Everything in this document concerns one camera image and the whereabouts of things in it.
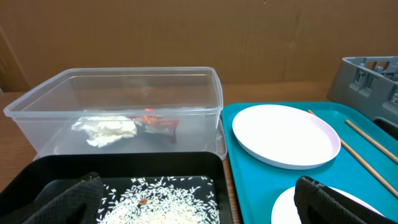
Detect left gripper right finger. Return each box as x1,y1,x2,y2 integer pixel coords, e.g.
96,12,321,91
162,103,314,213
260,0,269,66
294,176,397,224

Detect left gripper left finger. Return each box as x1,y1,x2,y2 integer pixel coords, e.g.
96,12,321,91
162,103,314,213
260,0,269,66
1,172,103,224

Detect small white dish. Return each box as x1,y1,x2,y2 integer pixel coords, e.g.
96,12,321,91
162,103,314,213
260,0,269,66
271,187,382,224

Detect white tissue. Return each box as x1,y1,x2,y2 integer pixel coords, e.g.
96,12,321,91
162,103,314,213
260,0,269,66
71,116,137,148

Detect red snack wrapper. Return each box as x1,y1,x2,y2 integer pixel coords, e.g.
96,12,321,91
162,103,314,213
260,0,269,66
130,114,179,144

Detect grey dishwasher rack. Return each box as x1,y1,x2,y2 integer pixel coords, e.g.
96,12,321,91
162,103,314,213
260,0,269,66
327,56,397,139

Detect black tray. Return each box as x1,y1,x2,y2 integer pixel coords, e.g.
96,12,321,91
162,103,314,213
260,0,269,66
1,152,233,223

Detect teal serving tray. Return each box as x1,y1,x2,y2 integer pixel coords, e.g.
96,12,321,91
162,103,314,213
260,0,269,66
221,101,397,223

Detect left wooden chopstick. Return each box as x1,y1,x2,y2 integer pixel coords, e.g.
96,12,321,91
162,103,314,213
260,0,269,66
308,108,397,202

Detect wooden chopstick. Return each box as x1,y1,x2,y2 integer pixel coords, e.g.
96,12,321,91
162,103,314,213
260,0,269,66
345,119,398,164
308,108,397,202

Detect large white plate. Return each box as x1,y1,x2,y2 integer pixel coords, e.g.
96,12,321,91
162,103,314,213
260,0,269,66
232,105,341,170

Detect white rice pile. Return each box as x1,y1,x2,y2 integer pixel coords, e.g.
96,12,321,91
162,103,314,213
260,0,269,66
95,175,221,224

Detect right wooden chopstick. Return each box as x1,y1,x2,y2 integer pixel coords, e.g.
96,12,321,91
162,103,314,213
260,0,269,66
345,119,398,164

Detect clear plastic bin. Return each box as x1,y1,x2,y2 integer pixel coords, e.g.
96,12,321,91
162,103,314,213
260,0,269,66
4,67,227,158

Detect cardboard wall panel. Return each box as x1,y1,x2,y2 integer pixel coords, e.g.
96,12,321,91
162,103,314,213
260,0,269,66
1,0,397,87

